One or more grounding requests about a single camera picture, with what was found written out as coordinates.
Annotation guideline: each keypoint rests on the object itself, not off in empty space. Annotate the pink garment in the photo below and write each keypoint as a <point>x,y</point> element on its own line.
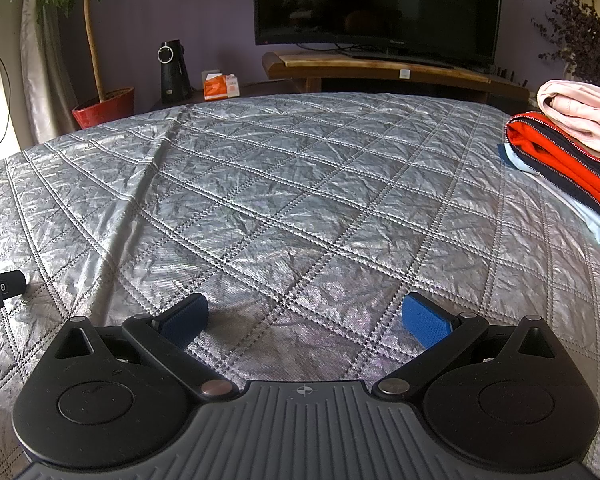
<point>580,110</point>

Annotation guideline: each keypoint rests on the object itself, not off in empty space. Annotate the orange navy zip jacket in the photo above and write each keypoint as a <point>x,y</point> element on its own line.
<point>555,160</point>

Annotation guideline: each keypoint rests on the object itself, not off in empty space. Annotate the dark remote controls in holder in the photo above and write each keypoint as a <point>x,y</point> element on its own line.
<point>510,77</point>

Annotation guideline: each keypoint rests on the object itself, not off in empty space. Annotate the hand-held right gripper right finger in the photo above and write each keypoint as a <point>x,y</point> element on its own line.
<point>425,320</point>

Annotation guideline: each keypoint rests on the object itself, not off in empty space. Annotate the dark wooden television cabinet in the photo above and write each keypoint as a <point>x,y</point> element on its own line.
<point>260,89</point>

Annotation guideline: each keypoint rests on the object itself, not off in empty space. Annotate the purple dried plant in vase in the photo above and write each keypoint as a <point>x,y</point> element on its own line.
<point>585,35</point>

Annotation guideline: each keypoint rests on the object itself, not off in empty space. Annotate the orange tissue pack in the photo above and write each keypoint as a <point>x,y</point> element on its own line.
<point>220,87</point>

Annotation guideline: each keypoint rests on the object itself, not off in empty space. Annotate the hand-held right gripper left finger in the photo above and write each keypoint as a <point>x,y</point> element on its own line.
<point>187,317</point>

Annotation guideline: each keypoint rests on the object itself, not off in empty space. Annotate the light blue garment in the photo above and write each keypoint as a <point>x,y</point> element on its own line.
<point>580,212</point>

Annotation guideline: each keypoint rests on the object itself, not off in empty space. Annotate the green potted tree red pot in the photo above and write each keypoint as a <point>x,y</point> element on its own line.
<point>102,112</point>

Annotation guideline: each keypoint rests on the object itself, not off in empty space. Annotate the white wall socket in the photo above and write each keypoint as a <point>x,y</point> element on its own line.
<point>209,73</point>

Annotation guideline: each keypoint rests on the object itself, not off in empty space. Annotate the black kettle-shaped appliance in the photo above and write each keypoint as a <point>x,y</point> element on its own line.
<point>175,80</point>

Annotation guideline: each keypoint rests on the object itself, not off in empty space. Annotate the light wooden television riser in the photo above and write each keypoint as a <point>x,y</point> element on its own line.
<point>330,65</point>

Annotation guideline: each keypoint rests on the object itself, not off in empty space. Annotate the black television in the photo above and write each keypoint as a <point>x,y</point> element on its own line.
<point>375,5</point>

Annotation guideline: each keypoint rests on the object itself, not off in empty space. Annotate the grey curtain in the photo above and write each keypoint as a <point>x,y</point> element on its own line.
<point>45,85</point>

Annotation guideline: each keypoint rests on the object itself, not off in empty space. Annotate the silver quilted blanket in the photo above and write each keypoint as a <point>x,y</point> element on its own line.
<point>280,200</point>

